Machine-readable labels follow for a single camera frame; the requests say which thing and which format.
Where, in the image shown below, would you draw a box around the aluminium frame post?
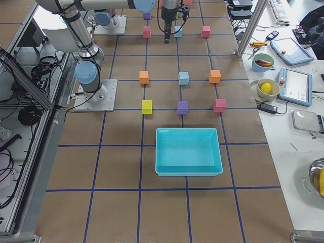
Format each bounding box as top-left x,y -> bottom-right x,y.
237,0 -> 268,58

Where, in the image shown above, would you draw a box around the yellow foam block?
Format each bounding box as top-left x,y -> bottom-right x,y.
141,100 -> 153,114

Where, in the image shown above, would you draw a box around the purple foam block near tray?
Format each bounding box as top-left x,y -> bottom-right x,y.
177,100 -> 189,115

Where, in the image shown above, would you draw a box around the orange handled tool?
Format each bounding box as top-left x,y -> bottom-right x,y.
249,42 -> 268,47

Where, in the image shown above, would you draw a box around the metal bowl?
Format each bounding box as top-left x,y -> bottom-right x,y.
308,157 -> 323,198

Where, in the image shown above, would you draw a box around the pink foam block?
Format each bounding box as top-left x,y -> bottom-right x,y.
213,99 -> 227,113
201,25 -> 211,38
142,26 -> 151,39

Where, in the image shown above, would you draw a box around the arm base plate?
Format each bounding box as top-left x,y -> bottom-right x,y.
94,13 -> 127,35
73,79 -> 118,112

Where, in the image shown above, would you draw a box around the purple foam block far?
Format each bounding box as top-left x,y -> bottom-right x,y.
143,12 -> 152,20

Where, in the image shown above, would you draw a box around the scissors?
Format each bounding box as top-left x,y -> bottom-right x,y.
248,47 -> 260,60

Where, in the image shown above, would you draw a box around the blue teach pendant far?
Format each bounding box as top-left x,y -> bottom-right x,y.
270,37 -> 314,66

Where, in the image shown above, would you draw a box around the white keyboard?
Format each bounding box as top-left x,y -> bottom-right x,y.
268,0 -> 290,24

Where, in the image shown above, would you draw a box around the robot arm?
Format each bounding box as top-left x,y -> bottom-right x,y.
37,1 -> 155,103

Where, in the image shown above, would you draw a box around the black power adapter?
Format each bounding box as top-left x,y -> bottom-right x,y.
257,102 -> 277,114

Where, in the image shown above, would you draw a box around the beige bowl with lemon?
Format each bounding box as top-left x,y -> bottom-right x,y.
256,78 -> 280,102

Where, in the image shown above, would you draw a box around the turquoise plastic tray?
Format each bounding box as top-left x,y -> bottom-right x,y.
155,128 -> 223,177

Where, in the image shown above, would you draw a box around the green bowl with eggplant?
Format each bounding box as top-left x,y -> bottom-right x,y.
252,53 -> 274,72

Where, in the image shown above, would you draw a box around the yellow lemon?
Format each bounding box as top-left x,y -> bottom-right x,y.
260,83 -> 272,94

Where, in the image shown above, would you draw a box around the grey scale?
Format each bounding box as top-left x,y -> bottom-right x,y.
292,109 -> 323,134

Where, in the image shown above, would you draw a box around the orange foam block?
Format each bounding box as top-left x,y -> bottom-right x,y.
209,70 -> 221,84
139,70 -> 149,85

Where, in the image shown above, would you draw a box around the blue teach pendant near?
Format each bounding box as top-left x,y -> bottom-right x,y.
276,68 -> 312,107

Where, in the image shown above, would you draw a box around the light blue block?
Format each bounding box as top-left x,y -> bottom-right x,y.
174,26 -> 183,38
178,71 -> 190,85

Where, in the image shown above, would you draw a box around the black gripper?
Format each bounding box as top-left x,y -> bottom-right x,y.
161,0 -> 189,44

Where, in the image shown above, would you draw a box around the blue teach pendant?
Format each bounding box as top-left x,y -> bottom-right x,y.
276,68 -> 312,107
270,37 -> 314,66

